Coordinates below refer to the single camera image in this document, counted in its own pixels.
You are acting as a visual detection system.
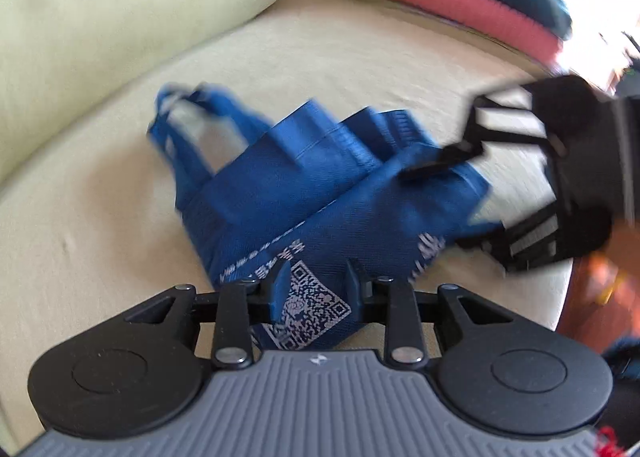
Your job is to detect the cream sofa seat cushion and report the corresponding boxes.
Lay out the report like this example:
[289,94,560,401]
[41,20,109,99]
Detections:
[0,0,573,443]

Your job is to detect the red and teal pillow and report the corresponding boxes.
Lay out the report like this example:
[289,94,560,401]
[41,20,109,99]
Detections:
[347,0,563,60]

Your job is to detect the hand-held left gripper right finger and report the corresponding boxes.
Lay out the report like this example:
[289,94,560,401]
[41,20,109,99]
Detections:
[346,260,516,369]

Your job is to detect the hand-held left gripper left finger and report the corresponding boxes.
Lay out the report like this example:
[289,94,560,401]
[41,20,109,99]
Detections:
[125,262,293,369]

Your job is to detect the blue printed shopping bag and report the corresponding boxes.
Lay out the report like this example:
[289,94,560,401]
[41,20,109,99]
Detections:
[147,82,506,353]

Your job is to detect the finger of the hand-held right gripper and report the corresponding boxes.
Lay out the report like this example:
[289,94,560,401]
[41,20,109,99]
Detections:
[399,85,552,184]
[454,198,577,274]

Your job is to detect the pale green sofa back cushion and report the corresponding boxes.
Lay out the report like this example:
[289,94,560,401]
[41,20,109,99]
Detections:
[0,0,346,183]

